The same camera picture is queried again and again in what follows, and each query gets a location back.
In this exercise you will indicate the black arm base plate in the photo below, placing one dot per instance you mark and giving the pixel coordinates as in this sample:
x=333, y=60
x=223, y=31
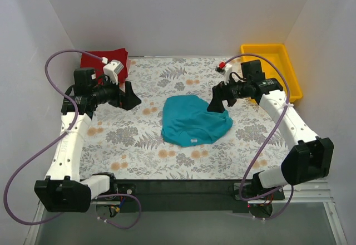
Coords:
x=185, y=195

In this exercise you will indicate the yellow plastic tray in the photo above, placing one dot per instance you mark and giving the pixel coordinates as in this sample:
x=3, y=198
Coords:
x=277, y=54

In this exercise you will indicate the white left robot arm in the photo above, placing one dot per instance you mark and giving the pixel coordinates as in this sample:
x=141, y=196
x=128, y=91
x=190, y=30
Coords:
x=77, y=111

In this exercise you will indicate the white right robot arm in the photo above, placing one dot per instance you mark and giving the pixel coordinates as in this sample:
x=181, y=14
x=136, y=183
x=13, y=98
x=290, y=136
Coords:
x=309, y=155

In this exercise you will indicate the folded red t-shirt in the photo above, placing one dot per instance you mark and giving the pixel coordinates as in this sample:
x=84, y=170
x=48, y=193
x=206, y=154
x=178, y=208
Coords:
x=119, y=54

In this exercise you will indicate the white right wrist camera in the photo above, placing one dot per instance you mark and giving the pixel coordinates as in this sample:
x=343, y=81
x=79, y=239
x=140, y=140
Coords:
x=225, y=69

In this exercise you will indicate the folded pink t-shirt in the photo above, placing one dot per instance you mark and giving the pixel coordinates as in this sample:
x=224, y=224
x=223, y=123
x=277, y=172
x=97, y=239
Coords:
x=128, y=64

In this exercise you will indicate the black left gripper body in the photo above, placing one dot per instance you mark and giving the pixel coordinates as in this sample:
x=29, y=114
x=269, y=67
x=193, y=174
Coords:
x=122, y=97

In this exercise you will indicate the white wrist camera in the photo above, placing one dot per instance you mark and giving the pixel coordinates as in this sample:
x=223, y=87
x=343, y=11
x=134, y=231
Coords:
x=225, y=69
x=112, y=70

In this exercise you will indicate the aluminium frame rail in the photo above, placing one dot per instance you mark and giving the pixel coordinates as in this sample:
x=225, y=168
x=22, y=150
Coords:
x=308, y=189

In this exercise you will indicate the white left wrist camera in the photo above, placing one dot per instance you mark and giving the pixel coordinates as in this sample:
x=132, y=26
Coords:
x=112, y=70

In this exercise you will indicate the teal t-shirt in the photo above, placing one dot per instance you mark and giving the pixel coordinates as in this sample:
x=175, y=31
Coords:
x=186, y=122

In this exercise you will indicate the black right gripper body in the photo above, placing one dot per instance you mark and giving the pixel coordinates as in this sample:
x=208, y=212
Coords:
x=222, y=93

